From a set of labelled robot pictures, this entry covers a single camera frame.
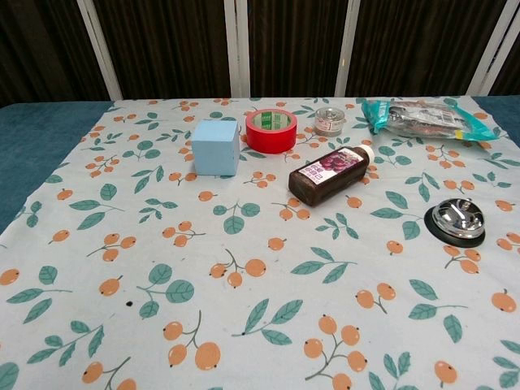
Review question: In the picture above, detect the light blue cube block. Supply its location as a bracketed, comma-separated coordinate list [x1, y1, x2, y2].
[191, 119, 240, 177]

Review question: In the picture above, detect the white folding screen frame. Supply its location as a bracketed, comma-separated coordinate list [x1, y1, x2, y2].
[76, 0, 520, 99]

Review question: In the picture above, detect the small clear round container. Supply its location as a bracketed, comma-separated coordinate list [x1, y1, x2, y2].
[314, 106, 346, 133]

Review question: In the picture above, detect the silver call bell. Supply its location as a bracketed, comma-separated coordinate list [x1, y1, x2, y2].
[423, 197, 487, 246]

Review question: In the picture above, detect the dark grape juice bottle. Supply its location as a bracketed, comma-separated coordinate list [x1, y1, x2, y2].
[288, 145, 375, 208]

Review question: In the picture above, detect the red adhesive tape roll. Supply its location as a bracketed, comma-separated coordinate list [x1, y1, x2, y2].
[245, 108, 297, 154]

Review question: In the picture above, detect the floral fruit print tablecloth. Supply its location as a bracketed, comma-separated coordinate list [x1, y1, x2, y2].
[0, 95, 520, 390]

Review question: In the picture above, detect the teal plastic snack packet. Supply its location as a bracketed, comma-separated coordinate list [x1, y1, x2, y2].
[362, 97, 501, 142]

